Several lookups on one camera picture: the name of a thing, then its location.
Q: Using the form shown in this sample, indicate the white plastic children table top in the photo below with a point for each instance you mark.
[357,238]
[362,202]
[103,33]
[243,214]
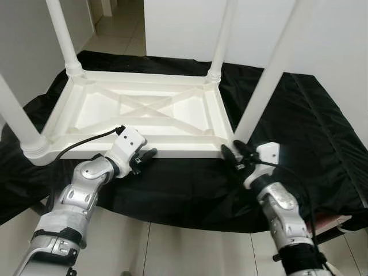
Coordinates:
[144,109]

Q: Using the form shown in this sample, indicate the black metal table leg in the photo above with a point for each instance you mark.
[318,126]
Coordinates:
[332,233]

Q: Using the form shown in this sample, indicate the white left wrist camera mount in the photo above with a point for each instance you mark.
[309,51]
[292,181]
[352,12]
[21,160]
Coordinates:
[126,144]

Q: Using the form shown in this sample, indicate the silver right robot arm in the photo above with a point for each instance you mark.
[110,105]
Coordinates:
[284,213]

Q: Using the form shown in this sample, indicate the black cloth table cover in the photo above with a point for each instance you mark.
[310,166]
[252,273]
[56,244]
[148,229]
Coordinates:
[310,144]

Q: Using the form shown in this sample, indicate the pink padded chair seat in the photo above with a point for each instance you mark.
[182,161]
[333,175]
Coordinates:
[332,221]

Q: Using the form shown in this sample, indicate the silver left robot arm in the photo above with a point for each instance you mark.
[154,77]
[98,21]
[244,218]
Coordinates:
[75,195]

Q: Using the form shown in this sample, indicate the white plastic table leg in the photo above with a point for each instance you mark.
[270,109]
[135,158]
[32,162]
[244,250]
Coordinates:
[64,34]
[17,121]
[270,69]
[221,40]

